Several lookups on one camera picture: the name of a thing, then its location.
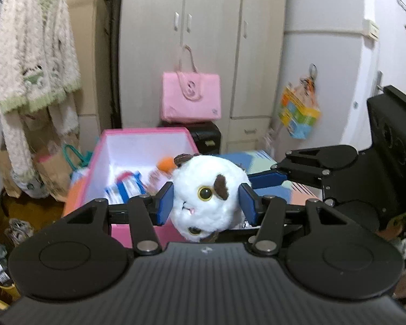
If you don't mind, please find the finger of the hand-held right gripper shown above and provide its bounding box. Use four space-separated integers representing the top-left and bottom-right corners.
248 147 329 194

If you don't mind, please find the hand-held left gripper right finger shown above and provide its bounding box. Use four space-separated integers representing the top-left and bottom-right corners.
238 183 346 257

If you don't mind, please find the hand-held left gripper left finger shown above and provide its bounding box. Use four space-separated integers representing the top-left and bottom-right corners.
66 182 175 257

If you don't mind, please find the orange egg-shaped sponge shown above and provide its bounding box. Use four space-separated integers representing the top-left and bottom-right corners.
156 157 176 176

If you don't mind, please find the white round plush toy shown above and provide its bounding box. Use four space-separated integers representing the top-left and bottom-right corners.
169 153 251 243

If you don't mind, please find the pink cardboard box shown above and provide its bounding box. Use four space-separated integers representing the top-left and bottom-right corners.
63 127 200 249

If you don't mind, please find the colourful gift bag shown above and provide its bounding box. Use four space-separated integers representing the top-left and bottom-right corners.
278 84 323 140

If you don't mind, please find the black suitcase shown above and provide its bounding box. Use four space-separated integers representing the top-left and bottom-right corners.
159 121 222 155

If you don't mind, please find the pink tote bag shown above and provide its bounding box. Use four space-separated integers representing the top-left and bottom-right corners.
160 45 221 123

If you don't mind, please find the white door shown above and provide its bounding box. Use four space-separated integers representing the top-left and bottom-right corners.
372 0 406 150

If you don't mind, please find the brown paper bag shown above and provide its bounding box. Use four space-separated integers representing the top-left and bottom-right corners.
34 152 77 203
0 147 23 199

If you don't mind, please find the beige wardrobe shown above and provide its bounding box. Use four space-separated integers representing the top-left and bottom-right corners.
120 0 287 155

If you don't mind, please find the pair of sneakers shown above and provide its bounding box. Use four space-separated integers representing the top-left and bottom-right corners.
4 219 35 245

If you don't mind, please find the tall brown cabinet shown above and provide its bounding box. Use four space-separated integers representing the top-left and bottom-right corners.
59 0 123 131

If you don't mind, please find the fuzzy cream green cardigan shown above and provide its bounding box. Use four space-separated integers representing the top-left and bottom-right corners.
0 0 82 116

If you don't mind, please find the teal handled bag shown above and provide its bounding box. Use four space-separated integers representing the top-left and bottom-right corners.
64 143 93 181

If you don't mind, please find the wall switch box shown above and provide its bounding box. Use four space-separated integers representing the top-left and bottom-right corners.
363 19 380 43

